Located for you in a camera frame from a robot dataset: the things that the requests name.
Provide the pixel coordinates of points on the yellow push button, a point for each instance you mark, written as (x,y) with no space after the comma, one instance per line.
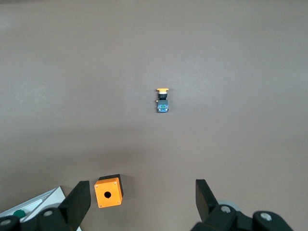
(162,107)

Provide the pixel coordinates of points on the white drawer cabinet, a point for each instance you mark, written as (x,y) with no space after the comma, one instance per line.
(48,197)

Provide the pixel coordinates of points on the green push button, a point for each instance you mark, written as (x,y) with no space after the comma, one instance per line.
(19,213)

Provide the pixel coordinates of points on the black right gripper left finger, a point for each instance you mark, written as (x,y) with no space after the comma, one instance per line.
(77,204)

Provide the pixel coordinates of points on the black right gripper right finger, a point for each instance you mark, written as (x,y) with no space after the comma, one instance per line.
(203,199)

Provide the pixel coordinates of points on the orange box with round hole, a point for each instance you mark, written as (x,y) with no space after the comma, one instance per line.
(113,190)

